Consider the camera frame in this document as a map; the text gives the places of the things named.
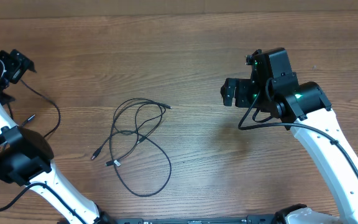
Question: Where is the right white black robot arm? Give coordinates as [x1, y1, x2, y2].
[220, 47, 358, 223]

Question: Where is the black cable bundle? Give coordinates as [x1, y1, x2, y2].
[91, 98, 173, 198]

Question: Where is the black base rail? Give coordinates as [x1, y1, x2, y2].
[57, 203, 332, 224]

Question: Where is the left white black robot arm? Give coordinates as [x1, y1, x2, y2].
[0, 50, 115, 223]

